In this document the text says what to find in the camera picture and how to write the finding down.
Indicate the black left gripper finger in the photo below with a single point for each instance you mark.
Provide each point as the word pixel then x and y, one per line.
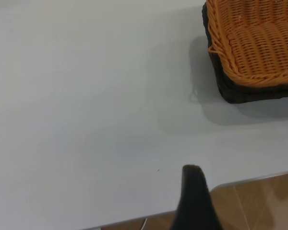
pixel 194 203

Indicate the black wicker basket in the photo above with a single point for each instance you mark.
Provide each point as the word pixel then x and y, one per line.
pixel 232 92

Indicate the orange wicker basket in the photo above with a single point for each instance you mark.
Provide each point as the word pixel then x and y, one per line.
pixel 261 43

